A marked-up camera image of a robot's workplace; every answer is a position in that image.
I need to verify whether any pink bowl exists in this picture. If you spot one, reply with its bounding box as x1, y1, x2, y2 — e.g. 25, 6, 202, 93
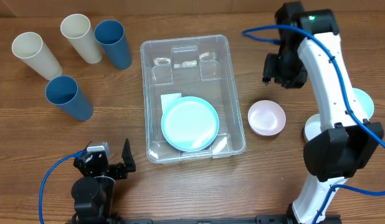
247, 100, 286, 136

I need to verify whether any blue cup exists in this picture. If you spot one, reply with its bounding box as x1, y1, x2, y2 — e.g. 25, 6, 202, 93
94, 20, 132, 70
45, 75, 93, 121

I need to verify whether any blue cup top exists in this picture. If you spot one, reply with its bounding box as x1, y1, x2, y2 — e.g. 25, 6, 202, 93
94, 20, 132, 70

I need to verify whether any grey bowl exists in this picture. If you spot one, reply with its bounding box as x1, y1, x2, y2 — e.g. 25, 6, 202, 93
303, 114, 321, 142

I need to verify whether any light blue bowl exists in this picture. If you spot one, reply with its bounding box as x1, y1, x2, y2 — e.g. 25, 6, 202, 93
353, 88, 374, 119

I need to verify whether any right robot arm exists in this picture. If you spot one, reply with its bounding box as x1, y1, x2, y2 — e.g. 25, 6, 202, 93
263, 2, 384, 223

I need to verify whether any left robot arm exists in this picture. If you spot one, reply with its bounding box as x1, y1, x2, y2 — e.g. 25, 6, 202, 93
71, 140, 136, 224

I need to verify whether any clear plastic storage bin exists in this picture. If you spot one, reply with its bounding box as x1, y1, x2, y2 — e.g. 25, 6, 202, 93
140, 35, 246, 164

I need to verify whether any cream cup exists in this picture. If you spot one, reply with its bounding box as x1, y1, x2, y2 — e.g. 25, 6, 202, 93
11, 32, 63, 80
60, 14, 103, 64

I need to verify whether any blue cup lower left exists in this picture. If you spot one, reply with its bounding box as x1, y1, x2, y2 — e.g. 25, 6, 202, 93
45, 75, 93, 121

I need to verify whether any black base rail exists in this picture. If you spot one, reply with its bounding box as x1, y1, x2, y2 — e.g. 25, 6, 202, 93
117, 214, 343, 224

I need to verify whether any light blue plate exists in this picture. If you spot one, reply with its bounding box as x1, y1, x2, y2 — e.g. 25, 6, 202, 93
161, 96, 220, 152

